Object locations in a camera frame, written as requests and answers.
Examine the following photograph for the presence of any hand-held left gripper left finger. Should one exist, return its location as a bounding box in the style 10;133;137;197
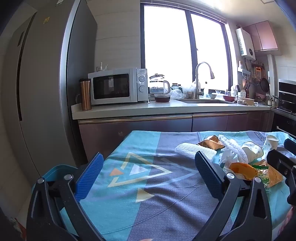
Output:
26;152;107;241

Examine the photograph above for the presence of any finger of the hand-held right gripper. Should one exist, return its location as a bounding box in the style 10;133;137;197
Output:
266;149;294;176
284;138;296;152

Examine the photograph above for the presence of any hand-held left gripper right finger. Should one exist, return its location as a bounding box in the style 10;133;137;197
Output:
195;151;273;241

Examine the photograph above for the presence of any white patterned paper cup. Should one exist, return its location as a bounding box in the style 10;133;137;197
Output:
262;135;279;151
241;141;264;163

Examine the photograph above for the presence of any brown snack wrapper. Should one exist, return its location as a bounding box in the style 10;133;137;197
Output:
196;136;225;150

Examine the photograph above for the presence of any white foam fruit net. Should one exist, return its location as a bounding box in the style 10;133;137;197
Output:
218;134;249;166

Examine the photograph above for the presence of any blue plastic bin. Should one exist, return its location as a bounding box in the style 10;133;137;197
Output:
31;164;80;211

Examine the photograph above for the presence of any orange green snack wrapper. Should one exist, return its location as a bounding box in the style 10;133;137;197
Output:
252;160;285;189

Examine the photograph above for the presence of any white foam sheet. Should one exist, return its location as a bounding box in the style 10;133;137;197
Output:
174;142;216;160

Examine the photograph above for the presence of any teal grey patterned tablecloth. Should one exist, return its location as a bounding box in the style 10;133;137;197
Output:
58;130;296;241

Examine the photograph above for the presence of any built-in black oven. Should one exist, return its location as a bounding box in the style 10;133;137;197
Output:
270;79;296;139

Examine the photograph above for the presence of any hanging black pan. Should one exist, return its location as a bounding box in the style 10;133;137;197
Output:
260;77;270;92

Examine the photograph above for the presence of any kitchen sink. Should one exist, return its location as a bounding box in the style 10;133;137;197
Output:
178;98;228;104

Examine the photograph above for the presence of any kitchen counter cabinet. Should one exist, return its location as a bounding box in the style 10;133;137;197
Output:
71;98;274;163

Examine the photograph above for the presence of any copper travel mug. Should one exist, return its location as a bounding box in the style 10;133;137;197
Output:
79;78;92;111

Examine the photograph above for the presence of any clear plastic bag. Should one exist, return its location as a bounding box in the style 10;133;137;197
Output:
170;85;197;99

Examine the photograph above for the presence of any dark bowl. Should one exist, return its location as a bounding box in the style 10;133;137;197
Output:
154;94;171;103

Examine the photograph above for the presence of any steel kitchen faucet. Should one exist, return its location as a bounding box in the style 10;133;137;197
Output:
194;62;215;99

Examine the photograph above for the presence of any white microwave oven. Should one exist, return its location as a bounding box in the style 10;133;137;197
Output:
88;68;148;106

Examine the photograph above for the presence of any grey refrigerator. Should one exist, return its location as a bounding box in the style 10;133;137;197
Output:
0;0;97;186

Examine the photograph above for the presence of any glass electric kettle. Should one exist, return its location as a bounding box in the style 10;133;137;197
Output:
149;73;171;98

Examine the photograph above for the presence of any white water heater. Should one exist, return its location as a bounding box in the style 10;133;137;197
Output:
235;27;256;57

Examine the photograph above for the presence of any kitchen window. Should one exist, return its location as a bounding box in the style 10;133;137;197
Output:
140;2;233;98

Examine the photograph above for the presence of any pink wall cabinet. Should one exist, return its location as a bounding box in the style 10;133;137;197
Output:
243;20;278;52

